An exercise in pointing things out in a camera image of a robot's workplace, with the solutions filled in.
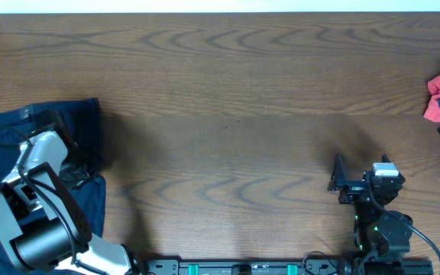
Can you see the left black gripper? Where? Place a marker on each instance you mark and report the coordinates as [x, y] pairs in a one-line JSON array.
[[76, 168]]

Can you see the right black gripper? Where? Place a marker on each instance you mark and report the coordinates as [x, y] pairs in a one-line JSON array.
[[352, 190]]

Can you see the navy blue shorts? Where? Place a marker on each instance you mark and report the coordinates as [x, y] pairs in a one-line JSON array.
[[83, 120]]

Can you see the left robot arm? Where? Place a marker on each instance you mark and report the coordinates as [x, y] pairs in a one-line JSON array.
[[42, 226]]

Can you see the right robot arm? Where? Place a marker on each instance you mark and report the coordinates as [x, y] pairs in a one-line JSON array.
[[382, 236]]

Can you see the red garment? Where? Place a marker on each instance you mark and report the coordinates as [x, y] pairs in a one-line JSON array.
[[432, 112]]

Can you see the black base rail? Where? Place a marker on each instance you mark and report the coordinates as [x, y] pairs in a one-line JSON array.
[[311, 266]]

